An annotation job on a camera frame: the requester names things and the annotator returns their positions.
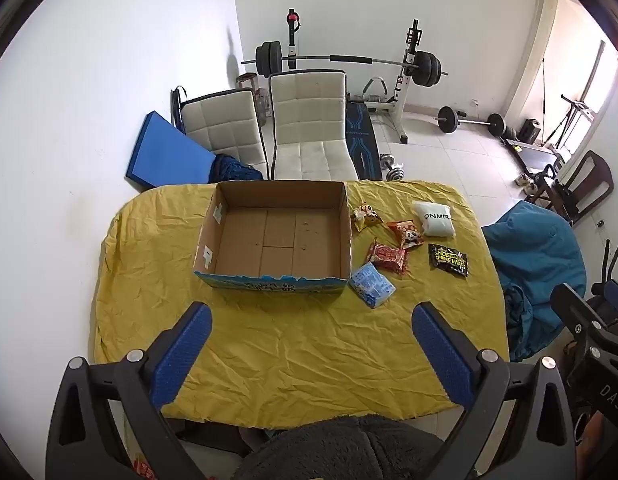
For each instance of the white air pillow pack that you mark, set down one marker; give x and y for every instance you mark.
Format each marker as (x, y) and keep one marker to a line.
(435, 218)

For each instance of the yellow panda snack bag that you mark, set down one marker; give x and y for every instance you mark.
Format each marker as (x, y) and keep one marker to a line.
(364, 216)

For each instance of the open cardboard box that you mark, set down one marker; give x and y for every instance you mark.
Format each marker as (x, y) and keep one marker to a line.
(276, 236)

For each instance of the white chair left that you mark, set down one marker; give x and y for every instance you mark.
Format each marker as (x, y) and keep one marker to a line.
(226, 123)

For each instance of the yellow tablecloth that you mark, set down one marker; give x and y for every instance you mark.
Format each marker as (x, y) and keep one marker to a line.
(276, 360)

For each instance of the blue denim cloth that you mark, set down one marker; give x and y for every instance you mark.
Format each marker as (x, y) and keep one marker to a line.
(227, 168)

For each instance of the blue tissue pack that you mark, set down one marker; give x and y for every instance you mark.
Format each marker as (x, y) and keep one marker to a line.
(371, 286)

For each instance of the dark wooden chair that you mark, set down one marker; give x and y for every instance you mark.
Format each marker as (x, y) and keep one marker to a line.
(586, 188)

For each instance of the black blue bench pad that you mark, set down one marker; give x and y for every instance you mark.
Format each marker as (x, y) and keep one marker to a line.
(361, 142)

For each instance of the orange snack bag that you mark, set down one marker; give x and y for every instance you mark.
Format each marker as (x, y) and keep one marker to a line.
(407, 233)

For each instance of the black fuzzy garment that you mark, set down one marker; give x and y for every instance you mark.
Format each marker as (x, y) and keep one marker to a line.
(366, 447)

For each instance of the red snack bag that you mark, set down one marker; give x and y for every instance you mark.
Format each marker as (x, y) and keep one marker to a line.
(393, 259)

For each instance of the blue folded mat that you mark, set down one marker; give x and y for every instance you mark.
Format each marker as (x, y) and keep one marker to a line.
(163, 155)

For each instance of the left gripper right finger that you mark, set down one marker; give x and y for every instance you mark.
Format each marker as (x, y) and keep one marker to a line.
(538, 442)

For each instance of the barbell on rack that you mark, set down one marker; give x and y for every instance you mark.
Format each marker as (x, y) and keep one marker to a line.
(425, 70)

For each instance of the weight bench rack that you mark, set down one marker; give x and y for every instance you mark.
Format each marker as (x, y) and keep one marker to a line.
(394, 105)

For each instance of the white chair right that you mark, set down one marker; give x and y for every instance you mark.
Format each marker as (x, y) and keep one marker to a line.
(309, 126)

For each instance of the black shoe wipes pack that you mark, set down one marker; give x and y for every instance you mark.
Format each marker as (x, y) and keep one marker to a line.
(448, 259)

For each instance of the small dumbbell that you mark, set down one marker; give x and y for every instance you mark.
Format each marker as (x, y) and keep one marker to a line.
(394, 171)

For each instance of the floor barbell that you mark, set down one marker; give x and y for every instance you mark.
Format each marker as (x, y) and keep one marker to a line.
(448, 120)

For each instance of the white chair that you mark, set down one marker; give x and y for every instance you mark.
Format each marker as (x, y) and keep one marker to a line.
(226, 123)
(309, 126)

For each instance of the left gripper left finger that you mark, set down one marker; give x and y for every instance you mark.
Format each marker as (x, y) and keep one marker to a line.
(83, 441)

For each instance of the teal bean bag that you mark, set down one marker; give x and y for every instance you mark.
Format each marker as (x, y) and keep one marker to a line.
(533, 250)

